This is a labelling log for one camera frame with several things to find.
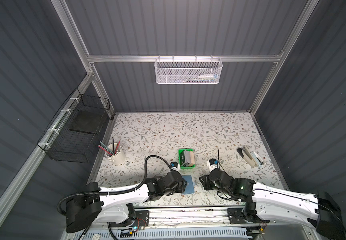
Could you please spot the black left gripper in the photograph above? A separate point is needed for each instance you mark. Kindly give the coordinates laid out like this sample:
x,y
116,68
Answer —
x,y
182,186

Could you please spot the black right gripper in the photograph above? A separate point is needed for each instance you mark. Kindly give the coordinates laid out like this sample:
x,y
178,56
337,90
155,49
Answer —
x,y
205,178

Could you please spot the blue leather card holder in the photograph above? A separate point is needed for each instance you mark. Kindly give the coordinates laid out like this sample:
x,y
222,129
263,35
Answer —
x,y
190,185

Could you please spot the stack of cards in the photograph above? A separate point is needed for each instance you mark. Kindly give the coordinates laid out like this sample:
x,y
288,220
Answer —
x,y
187,158

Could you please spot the green plastic card tray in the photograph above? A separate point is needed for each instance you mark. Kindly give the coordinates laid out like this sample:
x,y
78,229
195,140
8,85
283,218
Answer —
x,y
180,151

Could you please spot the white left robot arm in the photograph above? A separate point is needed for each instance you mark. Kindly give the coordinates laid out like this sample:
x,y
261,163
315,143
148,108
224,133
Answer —
x,y
115,205

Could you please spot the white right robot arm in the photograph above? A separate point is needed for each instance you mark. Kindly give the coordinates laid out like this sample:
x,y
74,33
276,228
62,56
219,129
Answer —
x,y
264,204

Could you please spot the beige black stapler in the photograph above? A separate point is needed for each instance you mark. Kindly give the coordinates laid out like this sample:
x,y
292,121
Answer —
x,y
247,156

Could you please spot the white pencil cup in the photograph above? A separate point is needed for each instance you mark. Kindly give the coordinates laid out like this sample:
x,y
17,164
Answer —
x,y
117,159

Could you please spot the red pencil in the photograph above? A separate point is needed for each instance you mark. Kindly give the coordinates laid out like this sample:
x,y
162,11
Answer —
x,y
117,149

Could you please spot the green pencil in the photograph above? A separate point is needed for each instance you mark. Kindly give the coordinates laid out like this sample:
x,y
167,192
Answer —
x,y
105,148

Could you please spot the white tube in basket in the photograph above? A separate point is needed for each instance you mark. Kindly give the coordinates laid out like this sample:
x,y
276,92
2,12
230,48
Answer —
x,y
209,77

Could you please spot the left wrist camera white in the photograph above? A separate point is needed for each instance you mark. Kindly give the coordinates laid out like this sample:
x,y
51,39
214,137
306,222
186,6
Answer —
x,y
175,166

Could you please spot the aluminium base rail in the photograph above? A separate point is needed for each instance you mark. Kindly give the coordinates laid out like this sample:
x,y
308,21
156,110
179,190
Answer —
x,y
196,216

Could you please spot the white mesh wall basket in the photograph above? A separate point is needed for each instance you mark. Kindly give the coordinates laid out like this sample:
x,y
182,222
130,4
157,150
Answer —
x,y
185,71

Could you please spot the black wire basket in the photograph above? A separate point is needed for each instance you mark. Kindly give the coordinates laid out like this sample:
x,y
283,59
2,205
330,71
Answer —
x,y
76,135

